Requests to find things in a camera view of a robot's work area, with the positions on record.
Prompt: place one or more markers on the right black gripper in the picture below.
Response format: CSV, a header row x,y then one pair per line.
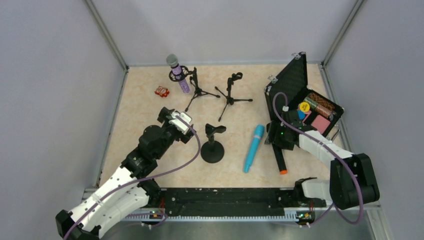
x,y
276,141

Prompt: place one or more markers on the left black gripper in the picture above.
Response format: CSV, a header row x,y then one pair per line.
x,y
164,115

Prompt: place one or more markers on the teal microphone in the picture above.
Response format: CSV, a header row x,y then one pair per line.
x,y
253,148

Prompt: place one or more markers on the black microphone orange end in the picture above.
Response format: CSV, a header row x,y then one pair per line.
x,y
278,153

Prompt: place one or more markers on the round base microphone stand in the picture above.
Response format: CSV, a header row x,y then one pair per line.
x,y
213,151

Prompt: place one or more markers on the shock mount tripod stand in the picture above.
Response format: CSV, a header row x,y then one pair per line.
x,y
193,79

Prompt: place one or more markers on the purple glitter microphone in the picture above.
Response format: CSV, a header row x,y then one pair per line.
x,y
177,73

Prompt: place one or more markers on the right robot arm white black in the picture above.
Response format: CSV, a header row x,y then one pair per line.
x,y
352,179

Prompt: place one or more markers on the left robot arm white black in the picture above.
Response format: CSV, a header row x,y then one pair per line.
x,y
130,187

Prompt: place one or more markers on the small black tripod stand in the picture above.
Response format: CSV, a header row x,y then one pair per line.
x,y
230,100

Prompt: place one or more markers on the blue round chip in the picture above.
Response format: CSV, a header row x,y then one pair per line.
x,y
301,114

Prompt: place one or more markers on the red owl toy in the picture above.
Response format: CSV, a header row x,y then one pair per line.
x,y
161,91

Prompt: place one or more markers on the yellow round chip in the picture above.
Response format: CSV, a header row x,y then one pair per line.
x,y
304,107

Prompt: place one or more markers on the black foam lined case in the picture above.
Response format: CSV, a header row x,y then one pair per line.
x,y
293,82

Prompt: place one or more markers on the pink card box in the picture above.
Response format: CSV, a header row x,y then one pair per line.
x,y
320,123

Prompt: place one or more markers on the poker chip rolls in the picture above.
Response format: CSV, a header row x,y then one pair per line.
x,y
320,105

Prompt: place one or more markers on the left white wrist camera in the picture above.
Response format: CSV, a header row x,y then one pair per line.
x,y
180,120

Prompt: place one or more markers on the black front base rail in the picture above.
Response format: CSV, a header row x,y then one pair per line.
x,y
224,202

